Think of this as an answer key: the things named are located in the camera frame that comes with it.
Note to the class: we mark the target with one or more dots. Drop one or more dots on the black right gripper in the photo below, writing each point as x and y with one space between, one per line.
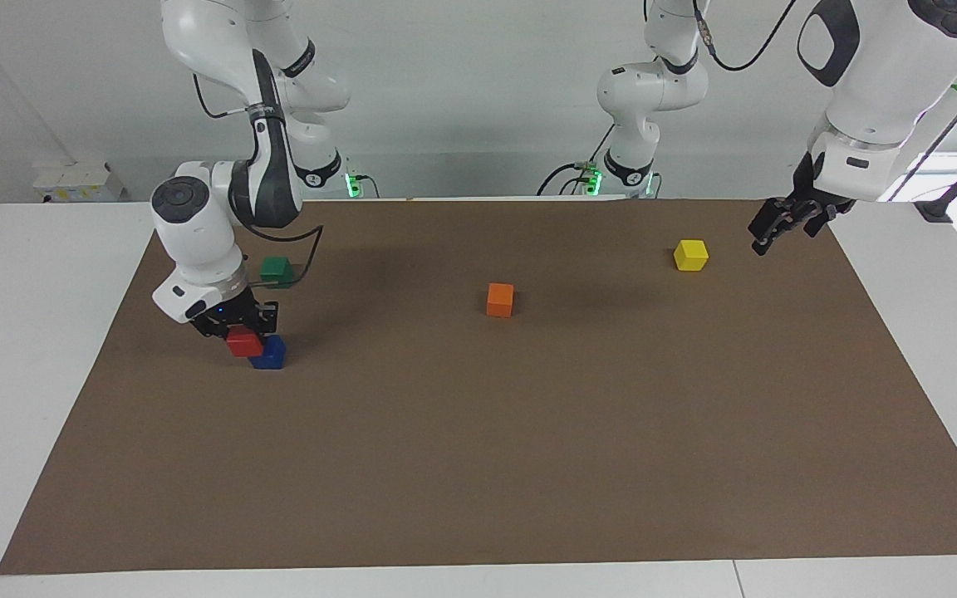
238 314

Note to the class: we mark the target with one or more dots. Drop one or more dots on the green wooden block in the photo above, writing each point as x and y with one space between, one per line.
276 267

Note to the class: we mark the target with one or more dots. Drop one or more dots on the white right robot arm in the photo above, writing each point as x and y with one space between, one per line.
196 232

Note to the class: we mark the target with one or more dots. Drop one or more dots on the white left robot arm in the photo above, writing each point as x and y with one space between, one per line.
885 75

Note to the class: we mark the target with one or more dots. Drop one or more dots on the yellow wooden block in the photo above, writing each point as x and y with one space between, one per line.
691 255

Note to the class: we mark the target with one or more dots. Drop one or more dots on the orange wooden block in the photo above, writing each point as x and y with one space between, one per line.
500 300

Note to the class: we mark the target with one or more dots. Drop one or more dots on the white wall box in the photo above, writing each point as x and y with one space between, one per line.
76 183

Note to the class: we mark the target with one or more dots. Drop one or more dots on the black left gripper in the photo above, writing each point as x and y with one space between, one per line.
815 195

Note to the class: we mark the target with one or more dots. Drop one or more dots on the blue wooden block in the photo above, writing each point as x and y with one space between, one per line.
273 355

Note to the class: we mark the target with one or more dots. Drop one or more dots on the red wooden block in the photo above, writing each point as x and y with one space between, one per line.
244 342

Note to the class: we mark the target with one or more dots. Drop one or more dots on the brown table mat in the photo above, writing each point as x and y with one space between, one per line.
478 432

